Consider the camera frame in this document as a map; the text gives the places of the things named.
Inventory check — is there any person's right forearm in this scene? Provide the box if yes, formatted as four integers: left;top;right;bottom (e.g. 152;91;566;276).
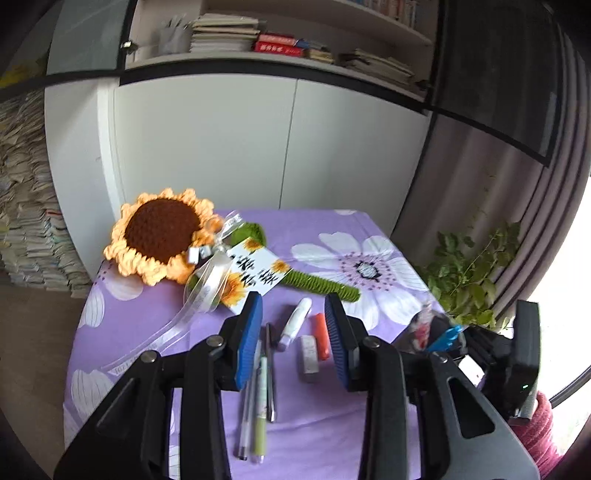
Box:
515;391;565;479

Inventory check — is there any purple floral tablecloth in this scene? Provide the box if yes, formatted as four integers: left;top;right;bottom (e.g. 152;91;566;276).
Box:
62;209;445;480

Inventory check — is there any white satin ribbon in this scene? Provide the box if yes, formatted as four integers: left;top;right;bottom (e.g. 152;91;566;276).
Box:
99;210;246;376

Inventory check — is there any stack of small books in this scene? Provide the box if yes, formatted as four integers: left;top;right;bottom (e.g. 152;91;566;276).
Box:
302;41;334;65

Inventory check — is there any pink grey curtain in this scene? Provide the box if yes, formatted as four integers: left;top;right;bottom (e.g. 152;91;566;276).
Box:
392;0;591;334

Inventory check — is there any yellow plush toy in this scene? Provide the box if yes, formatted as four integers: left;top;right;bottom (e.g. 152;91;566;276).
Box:
0;64;34;89

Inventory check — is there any grey shelf pen cup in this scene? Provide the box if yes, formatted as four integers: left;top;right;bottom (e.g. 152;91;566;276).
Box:
159;16;193;55

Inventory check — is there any row of green white books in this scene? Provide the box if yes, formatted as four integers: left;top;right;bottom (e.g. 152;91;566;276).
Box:
364;0;419;27

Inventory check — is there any black window frame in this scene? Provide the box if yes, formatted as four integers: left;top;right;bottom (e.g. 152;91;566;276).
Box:
549;364;591;409

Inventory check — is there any green gel pen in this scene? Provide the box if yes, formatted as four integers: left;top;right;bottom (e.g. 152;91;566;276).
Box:
252;355;269;465

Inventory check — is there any dark glass cabinet door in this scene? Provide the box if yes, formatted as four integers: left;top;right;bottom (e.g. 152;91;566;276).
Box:
0;0;140;100
426;0;563;168

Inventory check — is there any white sunflower gift tag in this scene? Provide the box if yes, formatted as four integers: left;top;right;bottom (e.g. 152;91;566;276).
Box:
220;237;292;309

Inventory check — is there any white dotted pen holder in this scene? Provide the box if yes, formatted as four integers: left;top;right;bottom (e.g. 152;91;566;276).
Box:
392;318;467;366

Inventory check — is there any white gel pen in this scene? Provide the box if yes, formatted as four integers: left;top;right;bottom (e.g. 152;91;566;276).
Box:
237;342;262;462

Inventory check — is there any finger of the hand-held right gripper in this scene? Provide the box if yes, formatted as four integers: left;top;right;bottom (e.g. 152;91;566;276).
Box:
455;325;514;370

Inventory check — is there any black pen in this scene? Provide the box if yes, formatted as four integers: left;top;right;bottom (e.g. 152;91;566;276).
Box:
264;322;277;424

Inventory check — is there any stack of paper booklets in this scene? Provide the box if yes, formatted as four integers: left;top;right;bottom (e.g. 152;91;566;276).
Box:
339;48;417;89

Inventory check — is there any white correction pen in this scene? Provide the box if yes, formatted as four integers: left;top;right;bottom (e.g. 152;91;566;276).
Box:
276;297;314;350

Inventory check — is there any green potted plant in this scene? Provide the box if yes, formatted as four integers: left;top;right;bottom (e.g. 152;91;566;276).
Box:
414;220;523;331

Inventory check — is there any stack of red books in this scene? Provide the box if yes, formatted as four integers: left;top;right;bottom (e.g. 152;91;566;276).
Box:
251;32;308;57

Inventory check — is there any grey eraser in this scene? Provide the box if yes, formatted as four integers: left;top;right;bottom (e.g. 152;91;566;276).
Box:
298;335;321;383

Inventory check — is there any tall pile of books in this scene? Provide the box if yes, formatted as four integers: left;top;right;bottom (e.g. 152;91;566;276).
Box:
0;90;94;299

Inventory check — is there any orange pen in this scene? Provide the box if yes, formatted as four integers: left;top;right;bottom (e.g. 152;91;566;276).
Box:
314;313;331;362

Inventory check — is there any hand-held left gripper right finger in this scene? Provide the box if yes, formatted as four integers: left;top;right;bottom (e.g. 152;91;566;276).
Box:
324;294;539;480

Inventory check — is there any white bookcase cabinet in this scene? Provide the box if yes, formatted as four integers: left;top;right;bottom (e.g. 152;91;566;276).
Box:
44;0;445;289

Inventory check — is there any stack of magazines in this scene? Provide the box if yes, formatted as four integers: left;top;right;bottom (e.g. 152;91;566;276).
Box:
189;13;260;53

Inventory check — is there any crocheted sunflower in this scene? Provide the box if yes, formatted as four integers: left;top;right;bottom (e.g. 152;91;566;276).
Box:
102;188;362;304

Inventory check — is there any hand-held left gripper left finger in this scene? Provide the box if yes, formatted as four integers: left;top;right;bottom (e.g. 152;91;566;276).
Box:
53;292;263;480

